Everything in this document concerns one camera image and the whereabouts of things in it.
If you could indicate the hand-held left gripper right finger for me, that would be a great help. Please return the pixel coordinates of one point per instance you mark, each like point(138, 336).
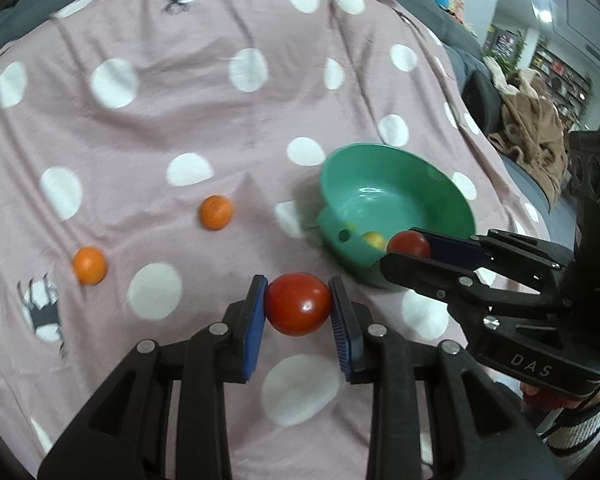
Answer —
point(342, 332)

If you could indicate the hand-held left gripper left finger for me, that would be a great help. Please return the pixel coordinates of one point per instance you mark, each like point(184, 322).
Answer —
point(254, 332)

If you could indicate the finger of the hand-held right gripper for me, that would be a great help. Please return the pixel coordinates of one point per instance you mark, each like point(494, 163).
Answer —
point(420, 272)
point(455, 247)

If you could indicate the red tomato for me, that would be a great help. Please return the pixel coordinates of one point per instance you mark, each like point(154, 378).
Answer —
point(409, 245)
point(298, 305)

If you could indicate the small yellow fruit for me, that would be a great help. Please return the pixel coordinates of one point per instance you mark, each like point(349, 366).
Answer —
point(373, 239)

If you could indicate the green plastic bowl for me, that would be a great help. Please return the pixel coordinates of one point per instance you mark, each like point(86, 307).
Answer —
point(405, 195)

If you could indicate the person's right forearm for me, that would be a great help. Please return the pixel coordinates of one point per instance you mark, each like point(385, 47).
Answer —
point(585, 430)

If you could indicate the person's right hand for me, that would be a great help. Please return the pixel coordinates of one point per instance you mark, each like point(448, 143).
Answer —
point(547, 399)

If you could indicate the orange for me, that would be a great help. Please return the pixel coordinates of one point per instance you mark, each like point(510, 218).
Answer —
point(216, 212)
point(90, 264)

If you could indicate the brown fuzzy blanket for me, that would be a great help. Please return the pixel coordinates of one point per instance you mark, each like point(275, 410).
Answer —
point(535, 125)

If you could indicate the black cushion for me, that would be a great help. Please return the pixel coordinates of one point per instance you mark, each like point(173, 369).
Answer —
point(480, 97)

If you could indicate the dark display shelf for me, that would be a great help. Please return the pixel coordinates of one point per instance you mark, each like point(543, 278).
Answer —
point(562, 77)

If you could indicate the green plant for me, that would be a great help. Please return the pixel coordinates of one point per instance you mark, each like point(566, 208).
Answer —
point(505, 47)

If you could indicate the grey sofa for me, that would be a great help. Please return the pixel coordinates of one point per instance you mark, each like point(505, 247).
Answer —
point(457, 35)

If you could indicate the pink polka dot blanket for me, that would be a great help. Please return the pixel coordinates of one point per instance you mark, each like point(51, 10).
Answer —
point(180, 120)

